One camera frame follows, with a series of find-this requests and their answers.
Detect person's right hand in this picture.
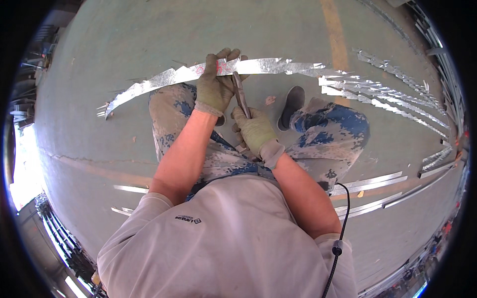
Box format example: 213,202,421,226
230,106,286,170

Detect person's left hand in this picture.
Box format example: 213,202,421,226
194,48,249,117

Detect metal tin snips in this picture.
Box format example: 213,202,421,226
233,72,262,162

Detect long galvanized metal strip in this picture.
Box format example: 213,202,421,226
96,57,353,120

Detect person's legs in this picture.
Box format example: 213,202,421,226
148,83,371,195

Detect person's body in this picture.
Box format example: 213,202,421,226
97,174,359,298

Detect short flat metal strip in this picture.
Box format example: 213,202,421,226
113,185,150,194

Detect flat metal strip pair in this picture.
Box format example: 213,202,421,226
329,171,409,197
335,191,404,221

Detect pile of serrated metal strips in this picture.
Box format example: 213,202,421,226
318,73,450,139

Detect long serrated metal strip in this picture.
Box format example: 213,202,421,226
352,47,441,102

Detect long thin metal channel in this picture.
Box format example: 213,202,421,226
383,168,456,209

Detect dark machinery stack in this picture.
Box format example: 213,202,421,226
10,22,61,129

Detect short serrated metal pieces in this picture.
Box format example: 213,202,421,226
422,146,454,172

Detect short metal channel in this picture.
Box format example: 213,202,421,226
417,160,458,179

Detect rack of metal profiles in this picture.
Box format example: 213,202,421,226
406,0,467,125

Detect black cable with clip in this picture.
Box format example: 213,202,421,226
321,182,351,298

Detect black metal frame rack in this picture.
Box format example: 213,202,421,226
35,193,109,298

